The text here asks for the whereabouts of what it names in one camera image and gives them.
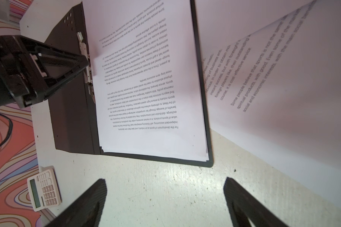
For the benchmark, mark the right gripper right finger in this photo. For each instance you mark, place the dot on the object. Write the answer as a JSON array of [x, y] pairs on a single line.
[[245, 210]]

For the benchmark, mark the orange black file folder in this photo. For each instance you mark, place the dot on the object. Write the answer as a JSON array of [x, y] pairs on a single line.
[[73, 108]]

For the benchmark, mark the pink white calculator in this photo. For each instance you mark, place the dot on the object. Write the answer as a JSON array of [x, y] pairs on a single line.
[[43, 190]]

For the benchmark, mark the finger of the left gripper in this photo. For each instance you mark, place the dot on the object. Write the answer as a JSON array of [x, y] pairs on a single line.
[[48, 69]]

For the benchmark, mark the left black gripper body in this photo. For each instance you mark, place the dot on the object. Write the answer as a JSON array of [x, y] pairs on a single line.
[[13, 88]]

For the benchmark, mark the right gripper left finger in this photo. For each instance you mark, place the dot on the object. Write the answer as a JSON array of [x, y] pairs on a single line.
[[86, 211]]

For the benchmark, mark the printed paper sheet front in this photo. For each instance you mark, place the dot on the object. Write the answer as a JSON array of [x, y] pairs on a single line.
[[146, 78]]

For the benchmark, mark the printed paper sheet far back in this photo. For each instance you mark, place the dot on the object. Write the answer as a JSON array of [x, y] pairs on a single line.
[[272, 72]]

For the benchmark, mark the printed paper sheet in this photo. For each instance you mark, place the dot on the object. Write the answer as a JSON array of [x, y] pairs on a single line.
[[146, 78], [272, 72]]

